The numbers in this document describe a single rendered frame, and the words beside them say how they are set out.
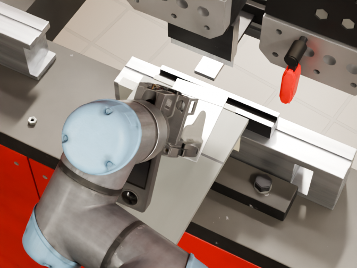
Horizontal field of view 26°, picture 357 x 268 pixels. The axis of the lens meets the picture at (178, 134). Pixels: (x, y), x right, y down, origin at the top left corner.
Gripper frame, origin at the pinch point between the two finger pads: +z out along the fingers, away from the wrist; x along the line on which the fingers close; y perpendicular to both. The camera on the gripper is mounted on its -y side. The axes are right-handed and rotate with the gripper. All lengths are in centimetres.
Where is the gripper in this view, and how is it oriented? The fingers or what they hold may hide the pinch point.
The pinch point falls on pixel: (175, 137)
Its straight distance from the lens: 112.2
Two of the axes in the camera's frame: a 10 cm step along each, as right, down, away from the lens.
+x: -9.2, -3.2, 2.2
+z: 2.5, -0.5, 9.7
